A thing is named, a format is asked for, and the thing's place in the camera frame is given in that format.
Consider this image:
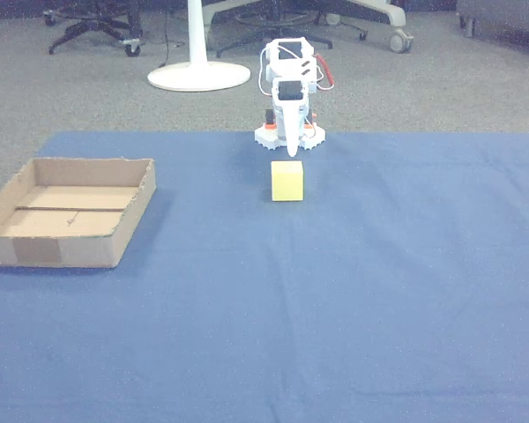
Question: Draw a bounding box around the yellow foam block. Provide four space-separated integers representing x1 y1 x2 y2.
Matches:
271 160 306 203

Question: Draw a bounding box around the shallow cardboard box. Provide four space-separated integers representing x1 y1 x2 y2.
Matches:
0 157 157 270

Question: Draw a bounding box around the blue cloth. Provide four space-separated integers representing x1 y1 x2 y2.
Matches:
0 130 529 423

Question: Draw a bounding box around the black office chair base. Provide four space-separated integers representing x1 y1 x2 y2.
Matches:
42 0 145 58

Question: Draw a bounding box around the grey furniture with caster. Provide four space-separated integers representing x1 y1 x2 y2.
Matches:
456 0 529 39

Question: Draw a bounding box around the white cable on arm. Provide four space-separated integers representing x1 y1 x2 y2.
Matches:
258 45 275 99

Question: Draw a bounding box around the red cable on arm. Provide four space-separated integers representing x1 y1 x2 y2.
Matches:
314 52 335 92

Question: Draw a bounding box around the white round pedestal stand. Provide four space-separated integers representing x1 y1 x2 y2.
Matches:
146 0 252 93

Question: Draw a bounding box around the black floor cable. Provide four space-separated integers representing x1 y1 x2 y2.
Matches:
157 24 174 71

